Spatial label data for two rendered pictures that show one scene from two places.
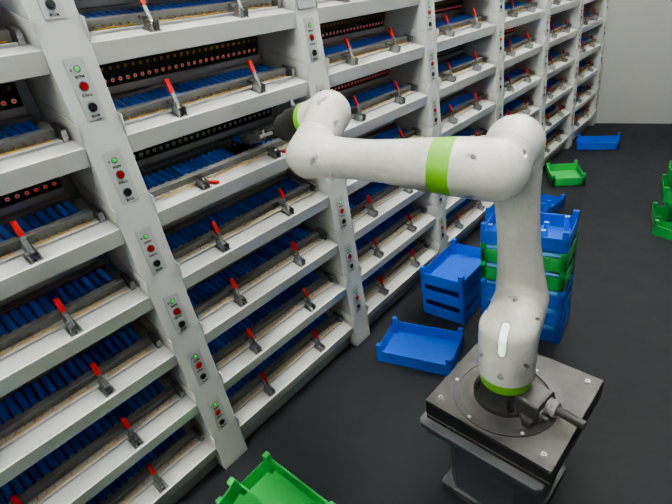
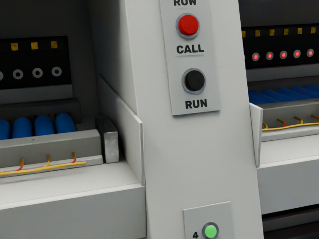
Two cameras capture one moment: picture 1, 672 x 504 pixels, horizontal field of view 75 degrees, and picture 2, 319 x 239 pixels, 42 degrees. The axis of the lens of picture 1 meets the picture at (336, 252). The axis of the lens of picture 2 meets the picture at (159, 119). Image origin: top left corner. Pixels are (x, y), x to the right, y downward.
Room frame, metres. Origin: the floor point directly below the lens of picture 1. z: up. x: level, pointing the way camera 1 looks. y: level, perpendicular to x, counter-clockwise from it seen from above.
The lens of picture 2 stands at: (1.21, -0.17, 0.94)
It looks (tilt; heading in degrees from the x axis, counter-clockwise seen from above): 0 degrees down; 28
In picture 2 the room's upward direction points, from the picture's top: 6 degrees counter-clockwise
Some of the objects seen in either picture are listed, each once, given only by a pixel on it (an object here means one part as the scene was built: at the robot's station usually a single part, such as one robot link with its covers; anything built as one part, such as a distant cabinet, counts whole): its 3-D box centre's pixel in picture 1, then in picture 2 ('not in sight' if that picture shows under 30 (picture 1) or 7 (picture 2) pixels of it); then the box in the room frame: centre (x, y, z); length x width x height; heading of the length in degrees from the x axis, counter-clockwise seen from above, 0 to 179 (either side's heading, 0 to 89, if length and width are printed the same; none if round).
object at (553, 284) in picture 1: (527, 263); not in sight; (1.44, -0.73, 0.28); 0.30 x 0.20 x 0.08; 50
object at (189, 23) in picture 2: not in sight; (187, 26); (1.50, -0.05, 1.01); 0.02 x 0.01 x 0.02; 134
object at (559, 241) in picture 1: (529, 226); not in sight; (1.44, -0.73, 0.44); 0.30 x 0.20 x 0.08; 50
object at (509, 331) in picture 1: (508, 344); not in sight; (0.79, -0.36, 0.50); 0.16 x 0.13 x 0.19; 145
